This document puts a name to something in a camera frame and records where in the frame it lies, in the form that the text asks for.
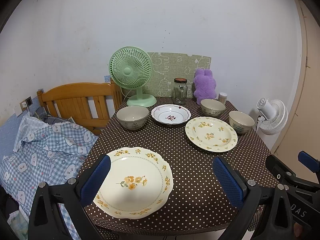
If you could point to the beige ceramic bowl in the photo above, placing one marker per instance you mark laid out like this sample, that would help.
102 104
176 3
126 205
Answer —
133 117
212 108
240 122

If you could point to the wooden bed headboard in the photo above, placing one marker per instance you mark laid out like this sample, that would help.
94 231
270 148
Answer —
84 102

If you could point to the glass jar black lid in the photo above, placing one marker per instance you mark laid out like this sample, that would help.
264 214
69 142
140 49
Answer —
179 93

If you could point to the white red-pattern deep plate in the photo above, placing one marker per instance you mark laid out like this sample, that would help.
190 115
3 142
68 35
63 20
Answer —
170 114

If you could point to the brown polka-dot tablecloth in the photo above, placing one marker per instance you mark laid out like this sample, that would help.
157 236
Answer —
197 203

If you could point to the white standing fan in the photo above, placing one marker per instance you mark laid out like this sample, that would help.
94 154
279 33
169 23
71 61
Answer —
275 114

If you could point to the cream yellow-flower round plate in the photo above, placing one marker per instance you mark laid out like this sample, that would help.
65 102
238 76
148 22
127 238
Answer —
211 134

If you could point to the green desk fan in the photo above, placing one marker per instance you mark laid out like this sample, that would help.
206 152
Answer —
131 68

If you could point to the blue checkered blanket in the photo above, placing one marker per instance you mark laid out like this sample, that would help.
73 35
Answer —
42 152

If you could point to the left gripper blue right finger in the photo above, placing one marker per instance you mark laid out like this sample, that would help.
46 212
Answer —
232 184

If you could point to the toothpick container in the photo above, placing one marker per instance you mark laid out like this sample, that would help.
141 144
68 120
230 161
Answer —
222 97

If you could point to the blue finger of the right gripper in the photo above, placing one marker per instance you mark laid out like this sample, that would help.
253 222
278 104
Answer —
308 161

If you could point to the green patterned wall mat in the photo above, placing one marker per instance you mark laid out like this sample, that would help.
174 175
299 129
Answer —
168 66

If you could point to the wall power socket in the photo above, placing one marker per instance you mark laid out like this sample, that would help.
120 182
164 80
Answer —
26 104

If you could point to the cream yellow-flower scalloped plate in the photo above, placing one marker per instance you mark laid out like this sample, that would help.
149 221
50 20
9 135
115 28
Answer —
138 184

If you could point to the beige door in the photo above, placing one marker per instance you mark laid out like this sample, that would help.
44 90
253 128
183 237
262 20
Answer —
301 132

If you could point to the purple plush toy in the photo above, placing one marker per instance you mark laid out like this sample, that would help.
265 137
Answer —
204 84

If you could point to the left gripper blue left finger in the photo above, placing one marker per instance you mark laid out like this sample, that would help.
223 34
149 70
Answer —
92 178

